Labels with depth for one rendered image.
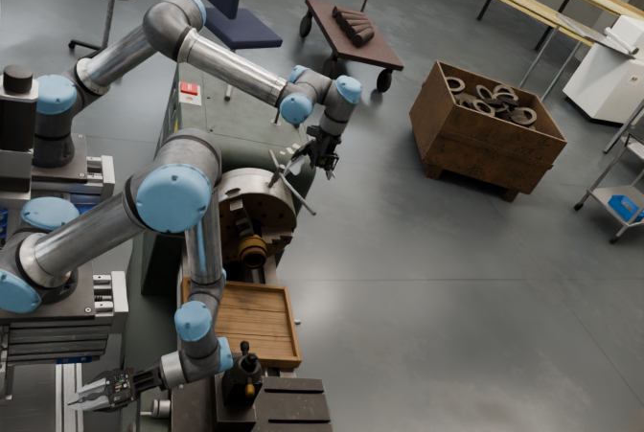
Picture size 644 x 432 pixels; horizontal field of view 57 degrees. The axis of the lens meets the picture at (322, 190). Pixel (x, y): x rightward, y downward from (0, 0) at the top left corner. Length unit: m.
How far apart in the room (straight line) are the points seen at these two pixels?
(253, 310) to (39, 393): 0.91
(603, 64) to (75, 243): 7.38
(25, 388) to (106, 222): 1.46
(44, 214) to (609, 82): 7.21
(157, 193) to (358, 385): 2.26
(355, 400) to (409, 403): 0.31
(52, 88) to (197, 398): 0.92
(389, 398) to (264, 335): 1.36
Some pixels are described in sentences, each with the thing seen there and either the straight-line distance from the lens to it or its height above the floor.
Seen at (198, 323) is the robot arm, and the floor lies 1.35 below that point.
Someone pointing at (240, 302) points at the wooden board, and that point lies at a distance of 1.99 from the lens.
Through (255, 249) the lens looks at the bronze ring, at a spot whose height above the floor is 1.12.
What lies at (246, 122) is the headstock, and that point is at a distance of 2.12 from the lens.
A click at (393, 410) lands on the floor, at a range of 3.14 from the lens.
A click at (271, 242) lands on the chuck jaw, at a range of 1.89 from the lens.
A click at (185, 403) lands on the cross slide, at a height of 0.97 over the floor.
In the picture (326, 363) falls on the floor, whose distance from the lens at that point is 3.13.
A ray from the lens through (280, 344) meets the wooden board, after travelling 1.93.
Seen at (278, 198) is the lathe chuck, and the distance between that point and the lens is 1.87.
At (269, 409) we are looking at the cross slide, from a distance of 1.68.
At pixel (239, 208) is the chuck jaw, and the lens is 1.82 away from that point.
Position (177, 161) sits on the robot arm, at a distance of 1.04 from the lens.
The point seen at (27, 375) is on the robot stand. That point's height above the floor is 0.21.
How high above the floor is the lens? 2.34
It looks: 34 degrees down
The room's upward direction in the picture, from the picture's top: 25 degrees clockwise
